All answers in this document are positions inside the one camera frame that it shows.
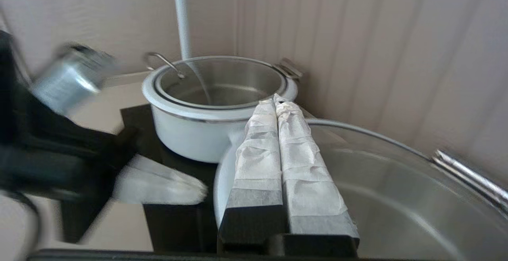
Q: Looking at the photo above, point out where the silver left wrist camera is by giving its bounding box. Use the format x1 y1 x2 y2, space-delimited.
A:
30 45 115 115

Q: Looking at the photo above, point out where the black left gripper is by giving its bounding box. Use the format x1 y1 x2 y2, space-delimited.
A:
0 90 207 246

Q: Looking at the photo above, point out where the white steel-lined pot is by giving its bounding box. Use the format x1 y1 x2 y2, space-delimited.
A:
142 53 303 164
214 126 508 261

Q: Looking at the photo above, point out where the white round pole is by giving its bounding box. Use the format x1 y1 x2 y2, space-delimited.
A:
171 0 193 60

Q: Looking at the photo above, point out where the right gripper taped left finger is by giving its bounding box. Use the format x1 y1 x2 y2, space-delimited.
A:
217 98 288 253

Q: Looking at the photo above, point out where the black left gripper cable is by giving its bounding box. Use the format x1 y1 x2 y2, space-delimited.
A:
0 190 42 253

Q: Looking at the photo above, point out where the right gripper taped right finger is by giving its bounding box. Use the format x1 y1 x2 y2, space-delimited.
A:
270 94 360 257

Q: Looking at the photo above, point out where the black glass induction cooktop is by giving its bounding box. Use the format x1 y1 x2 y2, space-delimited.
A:
120 104 219 253

